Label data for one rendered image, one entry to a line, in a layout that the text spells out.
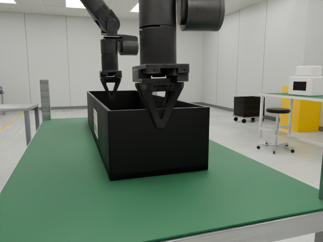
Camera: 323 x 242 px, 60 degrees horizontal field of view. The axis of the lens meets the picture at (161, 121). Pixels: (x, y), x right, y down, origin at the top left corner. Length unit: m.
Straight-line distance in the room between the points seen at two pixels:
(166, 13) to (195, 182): 0.26
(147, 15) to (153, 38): 0.03
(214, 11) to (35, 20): 9.61
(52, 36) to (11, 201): 9.52
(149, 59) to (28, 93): 9.51
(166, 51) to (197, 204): 0.22
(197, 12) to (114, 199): 0.29
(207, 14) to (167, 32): 0.07
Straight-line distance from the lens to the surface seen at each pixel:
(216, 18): 0.45
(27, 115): 3.06
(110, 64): 0.97
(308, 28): 6.18
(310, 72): 4.86
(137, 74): 0.44
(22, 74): 9.90
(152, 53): 0.42
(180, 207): 0.37
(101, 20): 0.96
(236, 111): 7.06
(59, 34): 9.89
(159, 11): 0.43
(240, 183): 0.46
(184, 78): 0.41
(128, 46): 0.99
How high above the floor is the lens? 1.11
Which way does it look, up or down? 9 degrees down
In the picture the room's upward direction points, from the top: straight up
